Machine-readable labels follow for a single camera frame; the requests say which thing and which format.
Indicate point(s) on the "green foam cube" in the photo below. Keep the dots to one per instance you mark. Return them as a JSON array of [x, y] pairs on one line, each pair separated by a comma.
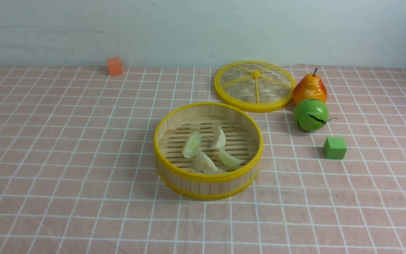
[[335, 148]]

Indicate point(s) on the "orange foam cube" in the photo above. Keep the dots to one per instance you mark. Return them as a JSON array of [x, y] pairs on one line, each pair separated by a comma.
[[114, 66]]

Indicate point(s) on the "pale dumpling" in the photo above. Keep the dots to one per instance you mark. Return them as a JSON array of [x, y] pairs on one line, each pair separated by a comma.
[[204, 164], [229, 161], [192, 145], [219, 140]]

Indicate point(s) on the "woven steamer lid yellow rim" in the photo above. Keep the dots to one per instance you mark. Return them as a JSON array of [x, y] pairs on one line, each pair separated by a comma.
[[254, 86]]

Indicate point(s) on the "green toy apple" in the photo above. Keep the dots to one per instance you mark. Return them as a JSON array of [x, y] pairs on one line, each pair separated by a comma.
[[311, 115]]

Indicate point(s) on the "bamboo steamer tray yellow rim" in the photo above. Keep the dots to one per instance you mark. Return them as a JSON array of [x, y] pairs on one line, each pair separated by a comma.
[[244, 141]]

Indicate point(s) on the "orange yellow toy pear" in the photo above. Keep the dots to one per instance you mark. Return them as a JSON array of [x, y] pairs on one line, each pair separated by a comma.
[[310, 87]]

